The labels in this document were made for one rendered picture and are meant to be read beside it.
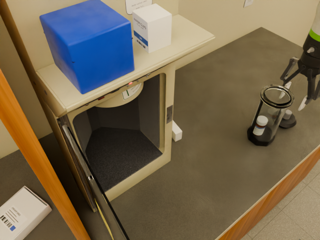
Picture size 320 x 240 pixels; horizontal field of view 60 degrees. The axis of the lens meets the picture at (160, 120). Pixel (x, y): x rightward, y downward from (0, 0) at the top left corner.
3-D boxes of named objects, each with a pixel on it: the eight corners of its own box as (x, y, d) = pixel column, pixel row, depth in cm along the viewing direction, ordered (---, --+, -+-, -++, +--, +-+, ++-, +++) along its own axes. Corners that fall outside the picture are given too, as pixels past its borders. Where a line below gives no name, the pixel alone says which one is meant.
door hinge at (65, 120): (91, 205, 85) (55, 119, 56) (98, 200, 86) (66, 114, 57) (93, 209, 84) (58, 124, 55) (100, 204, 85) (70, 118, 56)
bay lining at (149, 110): (63, 145, 98) (27, 62, 71) (125, 112, 108) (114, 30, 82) (98, 195, 85) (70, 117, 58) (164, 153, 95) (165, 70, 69)
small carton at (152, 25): (134, 41, 53) (131, 10, 48) (155, 33, 55) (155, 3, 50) (148, 53, 50) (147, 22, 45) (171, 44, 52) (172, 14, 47)
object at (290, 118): (266, 121, 115) (271, 110, 111) (280, 111, 119) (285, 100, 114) (285, 135, 111) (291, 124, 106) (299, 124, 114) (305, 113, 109)
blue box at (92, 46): (54, 65, 48) (37, 15, 41) (105, 44, 52) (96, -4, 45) (82, 95, 42) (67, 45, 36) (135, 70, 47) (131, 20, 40)
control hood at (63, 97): (50, 111, 54) (33, 70, 47) (176, 52, 67) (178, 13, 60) (77, 149, 48) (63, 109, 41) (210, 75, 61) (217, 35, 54)
